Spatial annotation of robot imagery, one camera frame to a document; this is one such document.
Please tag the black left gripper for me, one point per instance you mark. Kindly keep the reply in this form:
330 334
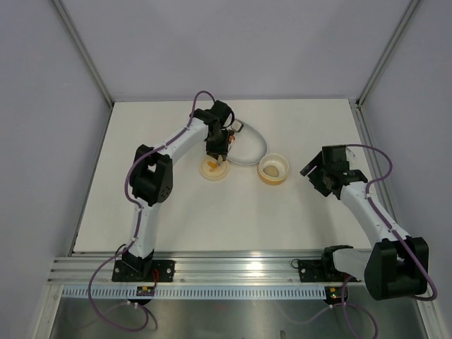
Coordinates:
221 150

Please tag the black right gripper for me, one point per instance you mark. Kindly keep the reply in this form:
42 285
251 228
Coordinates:
313 178

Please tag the round cream lunch box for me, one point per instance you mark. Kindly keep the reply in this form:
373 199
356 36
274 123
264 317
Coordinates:
277 160

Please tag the round beige cookie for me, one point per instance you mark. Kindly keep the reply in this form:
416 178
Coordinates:
271 171

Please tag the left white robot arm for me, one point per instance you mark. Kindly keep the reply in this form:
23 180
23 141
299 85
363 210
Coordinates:
149 182

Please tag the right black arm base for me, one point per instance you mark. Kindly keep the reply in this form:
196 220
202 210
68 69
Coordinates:
312 271

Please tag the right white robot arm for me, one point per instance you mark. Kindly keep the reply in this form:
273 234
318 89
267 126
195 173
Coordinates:
398 263

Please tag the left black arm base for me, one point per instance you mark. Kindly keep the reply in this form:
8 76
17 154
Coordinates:
161 271

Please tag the white black sushi piece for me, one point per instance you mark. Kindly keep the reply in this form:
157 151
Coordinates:
237 126

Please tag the white oval plate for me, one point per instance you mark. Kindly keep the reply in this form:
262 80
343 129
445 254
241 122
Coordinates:
248 148

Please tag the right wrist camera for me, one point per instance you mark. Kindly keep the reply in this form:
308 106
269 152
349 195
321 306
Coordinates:
335 157

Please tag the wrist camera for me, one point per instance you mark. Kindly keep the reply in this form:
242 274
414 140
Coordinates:
335 157
219 115

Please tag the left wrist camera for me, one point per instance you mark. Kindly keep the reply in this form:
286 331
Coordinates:
219 115

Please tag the aluminium front rail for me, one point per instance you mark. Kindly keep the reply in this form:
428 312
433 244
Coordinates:
196 267

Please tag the right aluminium frame post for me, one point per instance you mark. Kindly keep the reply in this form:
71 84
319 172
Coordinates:
390 47

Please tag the aluminium frame post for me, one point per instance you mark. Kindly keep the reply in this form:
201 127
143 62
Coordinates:
75 37
390 47

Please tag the left aluminium frame post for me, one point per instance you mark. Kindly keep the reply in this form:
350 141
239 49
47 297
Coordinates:
75 37

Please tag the white slotted cable duct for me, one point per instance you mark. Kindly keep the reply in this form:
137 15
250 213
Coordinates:
197 292

